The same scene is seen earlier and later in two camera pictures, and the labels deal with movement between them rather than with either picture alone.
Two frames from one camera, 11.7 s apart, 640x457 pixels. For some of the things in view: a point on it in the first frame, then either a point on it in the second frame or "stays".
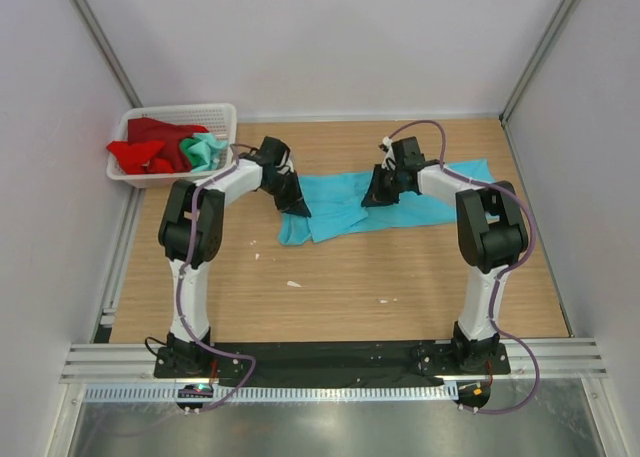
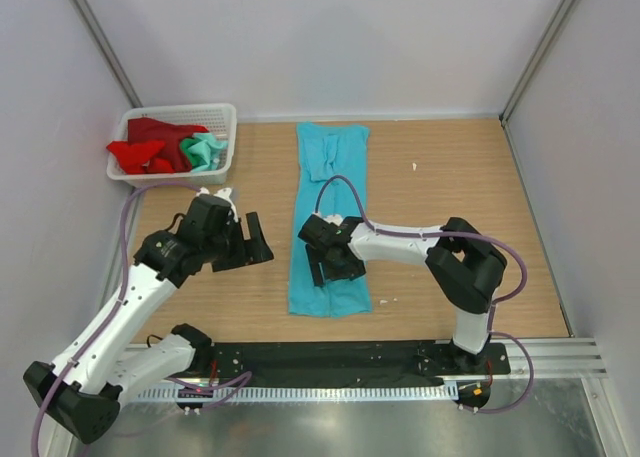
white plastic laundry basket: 219,119 stays
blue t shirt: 334,204 -> 330,178
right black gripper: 376,196 -> 350,271
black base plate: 330,364 stays
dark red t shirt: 150,130 stays
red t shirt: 140,158 stays
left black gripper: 294,203 -> 257,249
